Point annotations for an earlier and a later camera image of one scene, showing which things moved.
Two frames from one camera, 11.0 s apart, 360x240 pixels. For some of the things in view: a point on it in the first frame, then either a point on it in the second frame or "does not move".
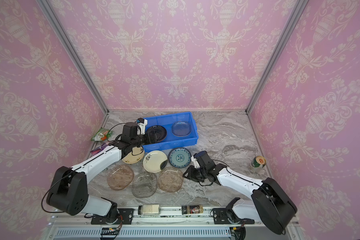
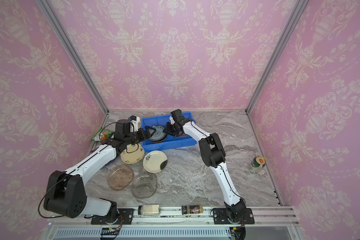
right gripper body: (193, 173) -> (173, 127)
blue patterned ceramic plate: (179, 157) -> (159, 136)
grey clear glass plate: (144, 185) does not move
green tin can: (257, 163) does not move
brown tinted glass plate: (120, 177) does not move
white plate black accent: (155, 161) does not move
